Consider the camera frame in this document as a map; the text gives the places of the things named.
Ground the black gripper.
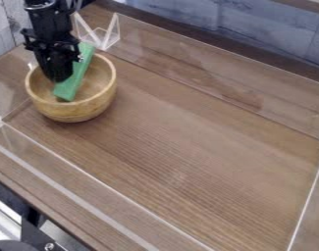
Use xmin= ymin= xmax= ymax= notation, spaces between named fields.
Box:
xmin=22 ymin=0 xmax=79 ymax=82

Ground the green rectangular block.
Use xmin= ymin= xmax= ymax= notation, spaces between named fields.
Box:
xmin=53 ymin=42 xmax=95 ymax=102

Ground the wooden bowl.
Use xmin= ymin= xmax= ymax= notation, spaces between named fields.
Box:
xmin=26 ymin=54 xmax=117 ymax=123

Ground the clear acrylic front wall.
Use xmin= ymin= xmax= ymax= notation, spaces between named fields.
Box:
xmin=0 ymin=122 xmax=216 ymax=251

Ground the clear acrylic wall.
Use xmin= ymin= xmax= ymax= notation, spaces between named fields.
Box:
xmin=79 ymin=10 xmax=319 ymax=139
xmin=0 ymin=122 xmax=216 ymax=251

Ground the black metal table bracket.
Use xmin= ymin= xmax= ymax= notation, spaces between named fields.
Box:
xmin=20 ymin=219 xmax=67 ymax=251

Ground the clear acrylic back wall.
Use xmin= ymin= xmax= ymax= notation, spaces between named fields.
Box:
xmin=79 ymin=10 xmax=319 ymax=139

